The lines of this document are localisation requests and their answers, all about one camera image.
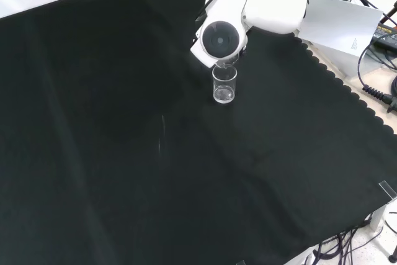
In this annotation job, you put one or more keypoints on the clear tape strip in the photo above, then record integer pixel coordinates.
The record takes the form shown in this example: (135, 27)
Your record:
(241, 262)
(387, 190)

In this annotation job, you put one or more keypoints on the clear glass beaker with spout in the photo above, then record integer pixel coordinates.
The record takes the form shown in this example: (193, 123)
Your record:
(225, 64)

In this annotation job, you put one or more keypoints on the black power adapter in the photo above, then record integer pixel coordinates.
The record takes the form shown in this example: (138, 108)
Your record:
(386, 33)

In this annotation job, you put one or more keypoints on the clear glass graduated beaker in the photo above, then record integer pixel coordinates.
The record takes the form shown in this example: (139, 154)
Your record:
(224, 88)

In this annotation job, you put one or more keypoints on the black tripod leg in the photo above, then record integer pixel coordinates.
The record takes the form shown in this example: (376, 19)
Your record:
(389, 13)

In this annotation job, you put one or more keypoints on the white stand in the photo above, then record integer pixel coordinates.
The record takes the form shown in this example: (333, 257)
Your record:
(389, 224)

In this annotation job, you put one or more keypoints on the black bench cloth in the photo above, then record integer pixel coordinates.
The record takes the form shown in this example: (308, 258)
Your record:
(93, 153)

